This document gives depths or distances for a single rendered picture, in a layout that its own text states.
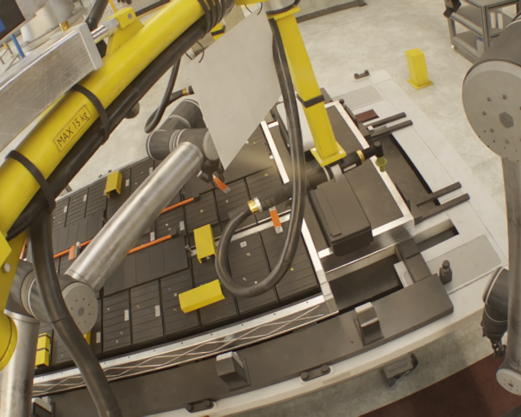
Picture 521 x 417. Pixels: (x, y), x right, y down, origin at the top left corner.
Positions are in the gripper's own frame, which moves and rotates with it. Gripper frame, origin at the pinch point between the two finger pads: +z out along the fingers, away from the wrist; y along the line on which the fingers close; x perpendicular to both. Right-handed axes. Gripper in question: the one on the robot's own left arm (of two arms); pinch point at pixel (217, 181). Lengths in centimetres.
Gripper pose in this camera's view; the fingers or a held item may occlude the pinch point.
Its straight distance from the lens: 195.6
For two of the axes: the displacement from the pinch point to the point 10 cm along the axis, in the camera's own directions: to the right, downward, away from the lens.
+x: 5.3, 4.5, -7.2
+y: -7.8, 5.8, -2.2
